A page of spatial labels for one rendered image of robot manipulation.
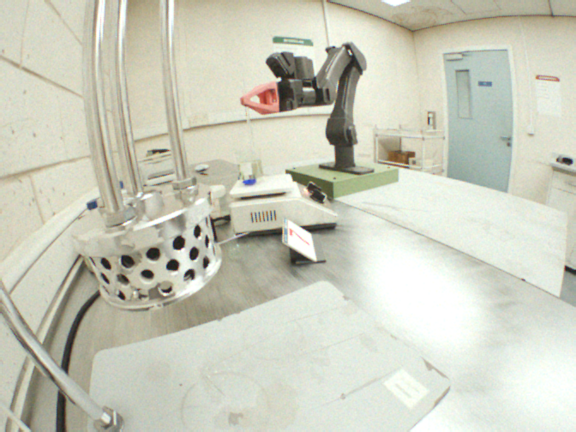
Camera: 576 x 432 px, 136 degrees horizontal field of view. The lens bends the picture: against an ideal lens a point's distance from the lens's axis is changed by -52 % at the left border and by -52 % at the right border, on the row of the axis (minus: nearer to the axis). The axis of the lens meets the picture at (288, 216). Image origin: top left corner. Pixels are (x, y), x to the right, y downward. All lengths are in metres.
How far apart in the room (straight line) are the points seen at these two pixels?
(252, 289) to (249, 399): 0.16
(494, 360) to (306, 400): 0.18
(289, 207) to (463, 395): 0.38
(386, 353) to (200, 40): 2.12
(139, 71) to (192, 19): 0.60
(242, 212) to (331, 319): 0.26
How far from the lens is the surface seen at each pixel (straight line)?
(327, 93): 0.63
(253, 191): 0.43
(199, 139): 1.95
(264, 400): 0.21
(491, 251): 0.46
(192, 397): 0.23
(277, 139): 2.13
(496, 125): 3.18
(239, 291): 0.33
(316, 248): 0.39
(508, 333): 0.31
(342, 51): 0.79
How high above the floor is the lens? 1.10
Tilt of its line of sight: 21 degrees down
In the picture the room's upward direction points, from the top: 6 degrees counter-clockwise
